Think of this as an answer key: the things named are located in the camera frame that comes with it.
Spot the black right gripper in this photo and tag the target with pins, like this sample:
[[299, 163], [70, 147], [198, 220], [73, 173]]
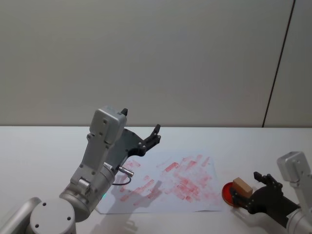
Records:
[[270, 202]]

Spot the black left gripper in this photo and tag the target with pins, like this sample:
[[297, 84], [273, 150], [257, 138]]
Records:
[[126, 143]]

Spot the small wooden block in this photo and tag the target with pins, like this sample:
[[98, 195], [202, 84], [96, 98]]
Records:
[[241, 186]]

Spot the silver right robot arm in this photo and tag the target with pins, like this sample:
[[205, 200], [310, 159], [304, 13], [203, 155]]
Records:
[[298, 175]]

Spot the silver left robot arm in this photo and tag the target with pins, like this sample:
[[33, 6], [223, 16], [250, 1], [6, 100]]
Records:
[[97, 156]]

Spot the round red ink dish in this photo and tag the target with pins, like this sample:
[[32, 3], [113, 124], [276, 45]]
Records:
[[227, 192]]

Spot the white paper with red marks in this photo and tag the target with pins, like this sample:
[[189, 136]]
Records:
[[175, 185]]

